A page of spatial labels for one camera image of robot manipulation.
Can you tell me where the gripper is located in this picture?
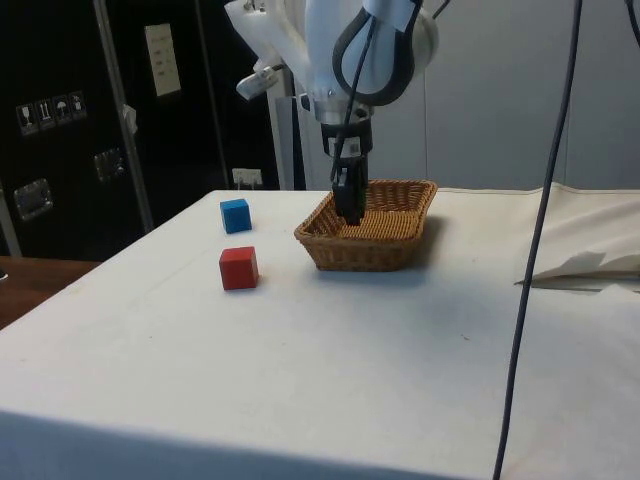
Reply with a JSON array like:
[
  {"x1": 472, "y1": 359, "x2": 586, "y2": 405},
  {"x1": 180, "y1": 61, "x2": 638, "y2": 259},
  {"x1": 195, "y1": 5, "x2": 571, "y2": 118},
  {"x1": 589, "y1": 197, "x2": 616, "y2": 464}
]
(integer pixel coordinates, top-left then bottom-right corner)
[{"x1": 321, "y1": 121, "x2": 376, "y2": 226}]

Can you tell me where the blue cube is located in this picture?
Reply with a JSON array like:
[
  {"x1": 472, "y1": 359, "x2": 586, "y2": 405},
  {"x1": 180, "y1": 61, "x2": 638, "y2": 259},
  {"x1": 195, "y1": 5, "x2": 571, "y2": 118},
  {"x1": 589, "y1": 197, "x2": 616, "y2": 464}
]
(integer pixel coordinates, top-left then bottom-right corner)
[{"x1": 219, "y1": 198, "x2": 253, "y2": 235}]

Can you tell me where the wicker basket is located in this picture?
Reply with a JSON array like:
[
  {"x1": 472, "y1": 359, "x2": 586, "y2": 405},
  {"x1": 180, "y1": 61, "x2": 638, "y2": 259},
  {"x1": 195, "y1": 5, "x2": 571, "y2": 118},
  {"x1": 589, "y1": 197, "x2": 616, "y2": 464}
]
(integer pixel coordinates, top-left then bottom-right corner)
[{"x1": 293, "y1": 179, "x2": 440, "y2": 273}]

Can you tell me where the red cube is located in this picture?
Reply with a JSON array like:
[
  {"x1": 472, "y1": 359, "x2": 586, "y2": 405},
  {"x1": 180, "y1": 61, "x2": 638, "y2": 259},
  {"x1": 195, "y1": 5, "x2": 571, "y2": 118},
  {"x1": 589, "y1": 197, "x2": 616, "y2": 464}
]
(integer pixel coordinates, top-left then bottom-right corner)
[{"x1": 218, "y1": 245, "x2": 261, "y2": 291}]

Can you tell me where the black cabinet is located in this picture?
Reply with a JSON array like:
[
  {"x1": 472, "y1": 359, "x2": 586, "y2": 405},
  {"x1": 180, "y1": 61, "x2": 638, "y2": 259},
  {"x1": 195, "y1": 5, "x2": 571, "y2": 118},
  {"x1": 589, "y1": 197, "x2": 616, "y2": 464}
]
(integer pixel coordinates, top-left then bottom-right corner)
[{"x1": 0, "y1": 0, "x2": 281, "y2": 262}]

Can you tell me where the black cable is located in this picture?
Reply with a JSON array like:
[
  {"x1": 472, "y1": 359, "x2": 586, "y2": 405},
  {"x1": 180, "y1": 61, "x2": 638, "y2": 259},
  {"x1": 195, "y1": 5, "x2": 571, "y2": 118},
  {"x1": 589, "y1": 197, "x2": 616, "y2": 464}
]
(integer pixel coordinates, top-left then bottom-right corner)
[
  {"x1": 329, "y1": 9, "x2": 377, "y2": 186},
  {"x1": 492, "y1": 0, "x2": 585, "y2": 480},
  {"x1": 622, "y1": 0, "x2": 640, "y2": 51}
]

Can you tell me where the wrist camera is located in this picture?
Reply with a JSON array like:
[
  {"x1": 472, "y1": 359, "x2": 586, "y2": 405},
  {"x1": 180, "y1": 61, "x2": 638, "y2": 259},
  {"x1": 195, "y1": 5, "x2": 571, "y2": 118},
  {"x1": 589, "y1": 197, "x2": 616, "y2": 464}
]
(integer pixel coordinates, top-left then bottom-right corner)
[{"x1": 235, "y1": 63, "x2": 282, "y2": 101}]

